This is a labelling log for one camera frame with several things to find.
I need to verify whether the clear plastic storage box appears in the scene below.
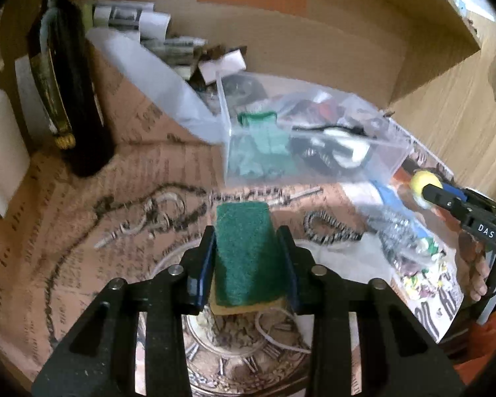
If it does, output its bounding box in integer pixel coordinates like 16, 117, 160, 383
217, 73, 411, 187

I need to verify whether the black white patterned hair tie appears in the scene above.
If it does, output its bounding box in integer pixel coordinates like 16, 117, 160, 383
303, 209, 363, 246

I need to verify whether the dark wine bottle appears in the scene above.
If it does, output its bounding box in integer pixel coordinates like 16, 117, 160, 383
27, 0, 114, 177

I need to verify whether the newspaper desk covering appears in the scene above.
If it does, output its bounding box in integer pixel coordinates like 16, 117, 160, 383
0, 40, 466, 381

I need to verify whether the metal chain with hooks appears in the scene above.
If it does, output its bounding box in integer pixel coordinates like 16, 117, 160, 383
44, 183, 324, 348

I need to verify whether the green knitted cloth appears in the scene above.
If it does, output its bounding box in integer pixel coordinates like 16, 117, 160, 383
227, 111, 298, 181

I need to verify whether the black and white eye mask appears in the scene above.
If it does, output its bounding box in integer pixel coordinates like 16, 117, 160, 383
289, 125, 375, 177

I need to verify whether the person's right hand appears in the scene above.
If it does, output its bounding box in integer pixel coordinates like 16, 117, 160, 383
458, 231, 490, 302

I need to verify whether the bronze ornamental clock plate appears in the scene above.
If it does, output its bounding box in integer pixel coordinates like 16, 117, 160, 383
148, 238, 315, 397

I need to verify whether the green scouring sponge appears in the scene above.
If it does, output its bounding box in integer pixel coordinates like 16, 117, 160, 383
209, 202, 287, 316

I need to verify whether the small white cardboard box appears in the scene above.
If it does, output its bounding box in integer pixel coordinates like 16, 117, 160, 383
198, 49, 246, 85

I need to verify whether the stack of newspapers and books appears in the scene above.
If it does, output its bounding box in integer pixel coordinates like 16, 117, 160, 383
78, 0, 208, 81

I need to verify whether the yellow foam ball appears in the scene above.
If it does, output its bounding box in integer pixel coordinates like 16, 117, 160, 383
408, 170, 444, 211

